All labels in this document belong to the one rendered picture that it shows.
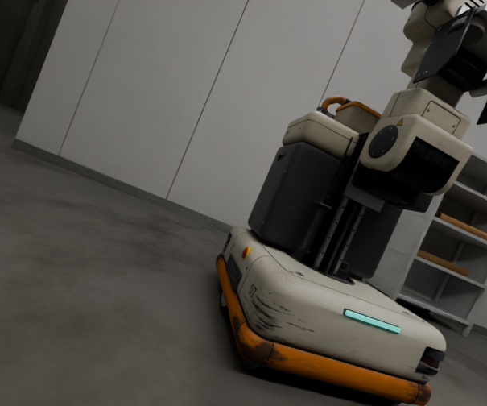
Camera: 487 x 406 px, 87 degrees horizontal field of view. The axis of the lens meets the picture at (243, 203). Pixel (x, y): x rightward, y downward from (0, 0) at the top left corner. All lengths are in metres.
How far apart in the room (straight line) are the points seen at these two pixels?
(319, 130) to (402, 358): 0.75
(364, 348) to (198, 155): 2.06
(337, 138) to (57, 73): 2.48
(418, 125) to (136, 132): 2.23
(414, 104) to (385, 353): 0.69
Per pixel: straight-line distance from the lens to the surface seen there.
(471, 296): 3.50
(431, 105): 0.93
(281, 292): 0.67
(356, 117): 1.15
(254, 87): 2.66
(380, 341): 0.87
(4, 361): 0.66
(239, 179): 2.50
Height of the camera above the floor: 0.43
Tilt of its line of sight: 2 degrees down
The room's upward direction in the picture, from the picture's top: 23 degrees clockwise
